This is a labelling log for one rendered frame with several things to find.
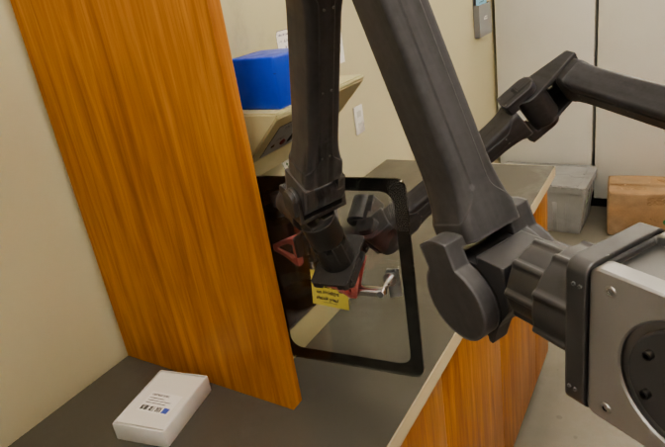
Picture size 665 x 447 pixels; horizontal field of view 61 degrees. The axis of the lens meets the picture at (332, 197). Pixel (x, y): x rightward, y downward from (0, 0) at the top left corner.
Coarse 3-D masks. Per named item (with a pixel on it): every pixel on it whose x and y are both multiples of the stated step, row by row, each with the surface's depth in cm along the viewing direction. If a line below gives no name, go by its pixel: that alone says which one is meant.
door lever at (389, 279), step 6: (384, 276) 100; (390, 276) 99; (384, 282) 98; (390, 282) 98; (396, 282) 99; (360, 288) 97; (366, 288) 97; (372, 288) 96; (378, 288) 96; (384, 288) 96; (360, 294) 97; (366, 294) 97; (372, 294) 96; (378, 294) 95; (384, 294) 95
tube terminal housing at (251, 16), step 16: (224, 0) 98; (240, 0) 102; (256, 0) 105; (272, 0) 109; (224, 16) 98; (240, 16) 102; (256, 16) 106; (272, 16) 110; (240, 32) 102; (256, 32) 106; (272, 32) 110; (240, 48) 103; (256, 48) 106; (272, 48) 110; (288, 144) 117; (272, 160) 113
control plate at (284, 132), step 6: (282, 126) 100; (288, 126) 102; (282, 132) 102; (288, 132) 105; (276, 138) 103; (282, 138) 106; (270, 144) 103; (276, 144) 106; (282, 144) 109; (264, 150) 103; (270, 150) 106
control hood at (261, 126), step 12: (348, 84) 114; (348, 96) 121; (288, 108) 98; (252, 120) 97; (264, 120) 96; (276, 120) 95; (288, 120) 100; (252, 132) 98; (264, 132) 97; (276, 132) 100; (252, 144) 100; (264, 144) 100; (252, 156) 101; (264, 156) 106
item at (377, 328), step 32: (352, 192) 96; (384, 192) 93; (288, 224) 104; (352, 224) 98; (384, 224) 96; (288, 256) 107; (384, 256) 98; (288, 288) 111; (416, 288) 99; (288, 320) 114; (320, 320) 110; (352, 320) 107; (384, 320) 104; (416, 320) 101; (320, 352) 114; (352, 352) 110; (384, 352) 107; (416, 352) 104
